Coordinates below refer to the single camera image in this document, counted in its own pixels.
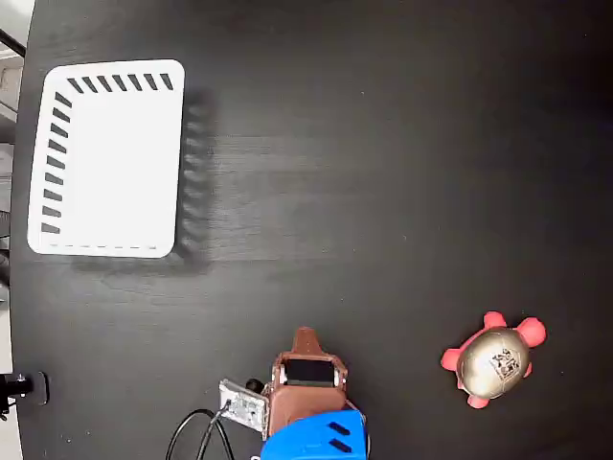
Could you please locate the black table clamp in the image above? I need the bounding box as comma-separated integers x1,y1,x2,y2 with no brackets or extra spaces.
0,371,51,419

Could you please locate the red turtle toy gold shell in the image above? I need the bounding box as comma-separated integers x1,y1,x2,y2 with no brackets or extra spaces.
440,310,548,410

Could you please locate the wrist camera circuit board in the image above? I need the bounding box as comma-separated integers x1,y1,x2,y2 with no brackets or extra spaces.
218,379,270,440

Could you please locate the black metal rod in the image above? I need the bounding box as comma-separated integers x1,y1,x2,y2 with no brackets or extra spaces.
0,27,28,58

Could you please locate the white slotted plastic basket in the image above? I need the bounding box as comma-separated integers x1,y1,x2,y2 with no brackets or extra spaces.
27,58,186,260

